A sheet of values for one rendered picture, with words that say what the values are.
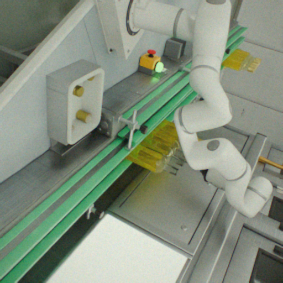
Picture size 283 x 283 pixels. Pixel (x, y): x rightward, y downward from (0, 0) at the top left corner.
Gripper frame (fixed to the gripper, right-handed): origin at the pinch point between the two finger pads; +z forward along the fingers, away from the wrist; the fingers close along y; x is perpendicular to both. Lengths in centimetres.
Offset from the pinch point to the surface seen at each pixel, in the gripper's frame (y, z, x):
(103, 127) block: 9.2, 28.5, 25.8
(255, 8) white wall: -46, 229, -541
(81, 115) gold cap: 15.2, 31.9, 33.4
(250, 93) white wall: -214, 182, -555
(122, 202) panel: -12.3, 10.6, 29.6
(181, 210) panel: -12.9, -6.1, 14.8
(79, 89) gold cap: 28, 29, 37
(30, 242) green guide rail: 4, 6, 69
